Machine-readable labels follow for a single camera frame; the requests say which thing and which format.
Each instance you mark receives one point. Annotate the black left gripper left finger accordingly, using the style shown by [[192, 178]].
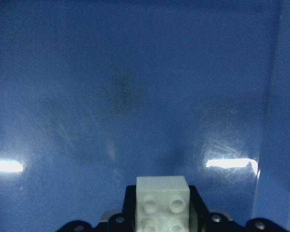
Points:
[[123, 221]]

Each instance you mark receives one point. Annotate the blue plastic tray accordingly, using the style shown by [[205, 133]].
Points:
[[94, 93]]

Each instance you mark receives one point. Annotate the white block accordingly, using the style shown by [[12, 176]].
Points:
[[162, 204]]

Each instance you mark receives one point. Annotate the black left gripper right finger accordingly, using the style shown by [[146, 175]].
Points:
[[203, 220]]

